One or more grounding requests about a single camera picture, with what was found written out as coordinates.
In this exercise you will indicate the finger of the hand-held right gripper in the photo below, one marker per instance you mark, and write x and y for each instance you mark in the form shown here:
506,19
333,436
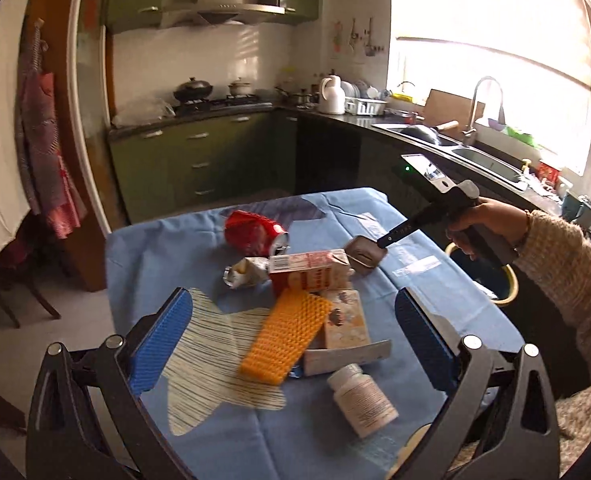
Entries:
408,230

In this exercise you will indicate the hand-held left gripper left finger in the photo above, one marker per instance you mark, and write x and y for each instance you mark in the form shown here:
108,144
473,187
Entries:
159,347

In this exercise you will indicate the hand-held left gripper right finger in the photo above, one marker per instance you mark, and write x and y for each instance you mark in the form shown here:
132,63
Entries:
425,342

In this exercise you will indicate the grey white carton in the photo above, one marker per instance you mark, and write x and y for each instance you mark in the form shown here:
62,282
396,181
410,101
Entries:
345,357

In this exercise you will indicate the beige printed box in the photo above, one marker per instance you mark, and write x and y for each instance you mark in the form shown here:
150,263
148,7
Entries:
345,325

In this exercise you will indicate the white pill bottle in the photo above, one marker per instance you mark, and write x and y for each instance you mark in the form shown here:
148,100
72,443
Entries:
363,400

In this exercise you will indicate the yellow rimmed trash bin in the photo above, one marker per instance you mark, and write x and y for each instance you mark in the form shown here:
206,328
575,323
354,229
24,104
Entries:
505,290

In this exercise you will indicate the red and white milk carton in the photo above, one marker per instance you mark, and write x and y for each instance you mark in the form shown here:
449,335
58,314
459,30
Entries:
305,270

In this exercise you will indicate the white wrapper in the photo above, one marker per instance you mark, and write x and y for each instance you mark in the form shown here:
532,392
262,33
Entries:
245,272

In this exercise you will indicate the orange plastic grid tray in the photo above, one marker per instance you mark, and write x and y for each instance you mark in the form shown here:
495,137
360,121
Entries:
285,335

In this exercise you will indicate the crushed red soda can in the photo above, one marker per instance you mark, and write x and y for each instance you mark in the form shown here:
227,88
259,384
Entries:
250,232

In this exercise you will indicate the person's right forearm beige sleeve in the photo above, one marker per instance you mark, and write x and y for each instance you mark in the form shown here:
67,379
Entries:
570,270

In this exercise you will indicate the person's right hand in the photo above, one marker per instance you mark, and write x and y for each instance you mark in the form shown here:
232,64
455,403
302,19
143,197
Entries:
490,220

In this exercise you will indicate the steel double sink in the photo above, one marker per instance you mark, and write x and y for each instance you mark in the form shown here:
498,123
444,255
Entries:
480,160

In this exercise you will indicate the steel kitchen faucet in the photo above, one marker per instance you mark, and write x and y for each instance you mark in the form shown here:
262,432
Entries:
473,110

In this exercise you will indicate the wooden cutting board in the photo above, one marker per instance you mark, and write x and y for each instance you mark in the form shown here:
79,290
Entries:
440,107

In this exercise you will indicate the green sponge holder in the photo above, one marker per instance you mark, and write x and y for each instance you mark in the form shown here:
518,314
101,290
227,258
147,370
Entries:
523,136

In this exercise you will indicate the blue star print tablecloth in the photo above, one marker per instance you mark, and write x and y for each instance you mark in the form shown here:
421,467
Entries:
175,250

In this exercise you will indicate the red packet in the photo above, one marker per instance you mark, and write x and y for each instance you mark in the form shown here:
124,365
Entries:
549,172

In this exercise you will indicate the dark counter cabinets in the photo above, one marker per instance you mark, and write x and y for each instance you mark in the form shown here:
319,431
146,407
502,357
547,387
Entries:
335,155

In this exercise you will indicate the white dish rack with dishes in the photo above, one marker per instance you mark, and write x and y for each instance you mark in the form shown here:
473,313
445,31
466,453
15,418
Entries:
365,105

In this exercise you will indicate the teal mug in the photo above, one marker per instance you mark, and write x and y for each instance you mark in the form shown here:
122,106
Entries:
578,207

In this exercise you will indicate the small blue wrapper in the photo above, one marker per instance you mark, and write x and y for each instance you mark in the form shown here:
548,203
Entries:
295,371

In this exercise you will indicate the white kettle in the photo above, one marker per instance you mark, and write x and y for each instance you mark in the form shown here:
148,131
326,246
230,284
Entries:
331,95

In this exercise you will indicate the dark wooden chair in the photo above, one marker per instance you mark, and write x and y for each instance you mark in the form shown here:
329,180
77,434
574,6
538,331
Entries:
20,270

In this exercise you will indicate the small steel saucepan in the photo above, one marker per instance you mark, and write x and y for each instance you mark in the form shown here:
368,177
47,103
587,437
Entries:
300,97

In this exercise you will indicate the person's beige sweater torso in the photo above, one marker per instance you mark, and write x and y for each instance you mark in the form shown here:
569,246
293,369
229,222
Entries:
583,410

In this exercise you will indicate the hanging kitchen utensils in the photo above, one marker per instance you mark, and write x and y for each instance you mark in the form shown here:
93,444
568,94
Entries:
360,40

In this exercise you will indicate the green lower cabinets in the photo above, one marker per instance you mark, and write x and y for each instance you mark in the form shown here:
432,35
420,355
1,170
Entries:
200,160

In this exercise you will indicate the window roller blind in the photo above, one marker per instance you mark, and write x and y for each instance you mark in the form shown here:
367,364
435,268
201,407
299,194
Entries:
475,0

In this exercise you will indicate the white lidded pot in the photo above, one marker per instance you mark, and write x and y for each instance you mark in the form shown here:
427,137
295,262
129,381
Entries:
239,87

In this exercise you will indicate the gas stove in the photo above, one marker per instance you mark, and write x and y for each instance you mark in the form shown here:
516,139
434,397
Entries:
225,103

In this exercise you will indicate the red checked apron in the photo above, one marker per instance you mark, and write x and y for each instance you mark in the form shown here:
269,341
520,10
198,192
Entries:
43,145

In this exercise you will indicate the clear plastic bag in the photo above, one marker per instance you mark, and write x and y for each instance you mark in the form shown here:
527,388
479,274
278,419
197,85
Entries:
143,112

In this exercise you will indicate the black lidded wok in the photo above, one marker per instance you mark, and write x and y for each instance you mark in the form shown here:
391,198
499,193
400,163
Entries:
193,90

